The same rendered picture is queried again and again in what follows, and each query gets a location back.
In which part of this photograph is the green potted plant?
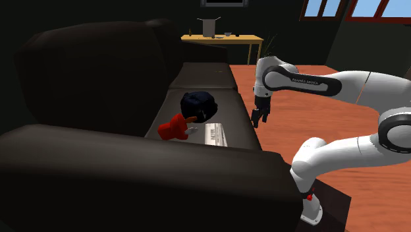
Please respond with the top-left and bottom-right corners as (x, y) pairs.
(258, 33), (277, 59)

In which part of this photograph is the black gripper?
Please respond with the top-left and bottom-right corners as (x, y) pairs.
(250, 96), (271, 129)

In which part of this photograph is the dark robot stand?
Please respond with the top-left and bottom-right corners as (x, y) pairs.
(295, 178), (352, 232)

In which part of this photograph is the dark brown leather sofa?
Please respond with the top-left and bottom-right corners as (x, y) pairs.
(0, 18), (304, 232)

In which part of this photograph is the brown framed window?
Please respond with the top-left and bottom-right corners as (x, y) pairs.
(299, 0), (349, 22)

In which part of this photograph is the dark wall picture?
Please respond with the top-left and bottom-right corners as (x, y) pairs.
(200, 0), (250, 8)

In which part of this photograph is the red and black toy figure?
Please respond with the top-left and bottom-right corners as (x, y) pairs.
(157, 91), (219, 141)

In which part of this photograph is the red framed window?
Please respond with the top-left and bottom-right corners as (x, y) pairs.
(345, 0), (411, 25)

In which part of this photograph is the light wooden table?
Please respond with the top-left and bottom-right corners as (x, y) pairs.
(180, 16), (265, 66)

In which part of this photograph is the white flat box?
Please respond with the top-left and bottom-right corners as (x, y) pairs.
(204, 123), (229, 148)

